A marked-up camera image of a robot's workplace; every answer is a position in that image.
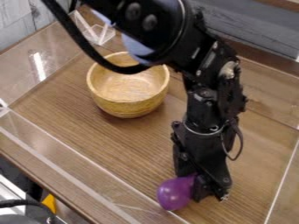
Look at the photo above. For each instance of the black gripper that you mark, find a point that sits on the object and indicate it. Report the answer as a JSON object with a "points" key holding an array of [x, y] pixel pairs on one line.
{"points": [[201, 154]]}

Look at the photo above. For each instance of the purple toy eggplant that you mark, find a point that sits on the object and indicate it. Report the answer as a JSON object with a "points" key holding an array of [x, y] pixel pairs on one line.
{"points": [[174, 192]]}

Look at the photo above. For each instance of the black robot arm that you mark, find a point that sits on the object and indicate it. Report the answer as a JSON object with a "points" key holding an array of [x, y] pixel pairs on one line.
{"points": [[165, 33]]}

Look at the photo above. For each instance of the brown wooden bowl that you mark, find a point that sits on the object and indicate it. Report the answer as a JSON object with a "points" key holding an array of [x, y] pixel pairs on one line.
{"points": [[129, 96]]}

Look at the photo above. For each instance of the yellow tag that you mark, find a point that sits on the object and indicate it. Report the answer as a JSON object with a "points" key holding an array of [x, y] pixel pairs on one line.
{"points": [[50, 202]]}

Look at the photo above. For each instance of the clear acrylic tray wall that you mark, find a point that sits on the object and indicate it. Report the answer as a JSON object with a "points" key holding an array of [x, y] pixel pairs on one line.
{"points": [[83, 185]]}

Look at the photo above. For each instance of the clear acrylic corner bracket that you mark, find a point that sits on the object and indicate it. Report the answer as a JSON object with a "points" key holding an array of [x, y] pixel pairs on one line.
{"points": [[98, 34]]}

